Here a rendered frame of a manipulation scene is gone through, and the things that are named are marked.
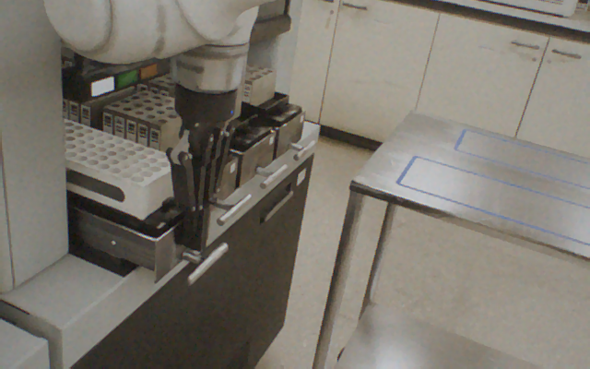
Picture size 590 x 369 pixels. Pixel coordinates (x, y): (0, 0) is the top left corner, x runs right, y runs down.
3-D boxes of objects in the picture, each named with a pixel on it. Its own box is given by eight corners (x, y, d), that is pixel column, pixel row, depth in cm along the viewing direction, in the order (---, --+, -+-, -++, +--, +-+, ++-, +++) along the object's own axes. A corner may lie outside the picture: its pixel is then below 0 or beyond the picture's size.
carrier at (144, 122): (178, 132, 99) (180, 100, 96) (187, 135, 98) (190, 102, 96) (135, 153, 89) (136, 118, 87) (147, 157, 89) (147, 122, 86)
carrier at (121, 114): (157, 124, 100) (158, 93, 98) (166, 127, 100) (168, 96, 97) (113, 145, 91) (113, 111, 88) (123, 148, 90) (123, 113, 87)
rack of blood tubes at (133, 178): (-24, 162, 83) (-29, 124, 80) (29, 141, 91) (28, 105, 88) (142, 228, 74) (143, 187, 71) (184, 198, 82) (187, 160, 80)
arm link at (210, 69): (154, 33, 63) (152, 84, 66) (225, 52, 60) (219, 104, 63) (198, 22, 71) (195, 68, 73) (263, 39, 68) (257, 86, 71)
